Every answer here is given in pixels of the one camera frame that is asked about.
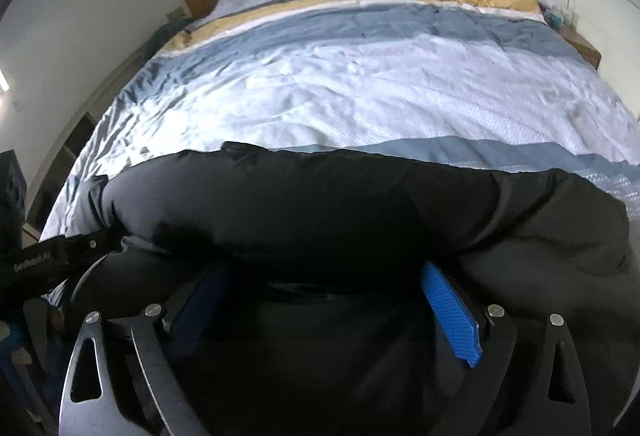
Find black puffer jacket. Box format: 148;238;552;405
64;143;639;435

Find low white shelf unit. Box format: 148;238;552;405
23;44;146;239

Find striped duvet cover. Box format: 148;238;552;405
42;0;639;238

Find wooden nightstand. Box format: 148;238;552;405
559;25;602;70

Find items on nightstand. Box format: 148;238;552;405
542;5;575;31

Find white wardrobe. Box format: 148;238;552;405
570;0;640;115

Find wall switch plate left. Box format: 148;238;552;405
166;7;186;22

